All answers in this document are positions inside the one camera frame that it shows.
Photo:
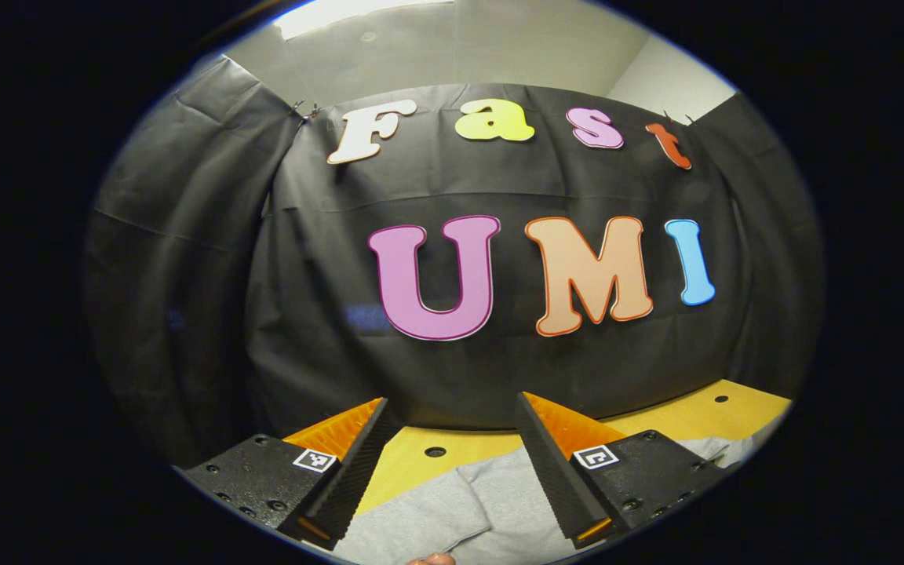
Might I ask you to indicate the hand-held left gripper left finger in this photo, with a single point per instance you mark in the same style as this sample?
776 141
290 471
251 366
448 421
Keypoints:
358 471

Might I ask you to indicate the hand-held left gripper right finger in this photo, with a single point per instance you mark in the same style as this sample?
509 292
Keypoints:
554 479

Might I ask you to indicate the grey sweatshirt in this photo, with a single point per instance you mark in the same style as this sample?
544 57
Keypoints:
499 510

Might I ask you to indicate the black backdrop cloth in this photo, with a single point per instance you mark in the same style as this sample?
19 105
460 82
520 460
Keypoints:
303 275

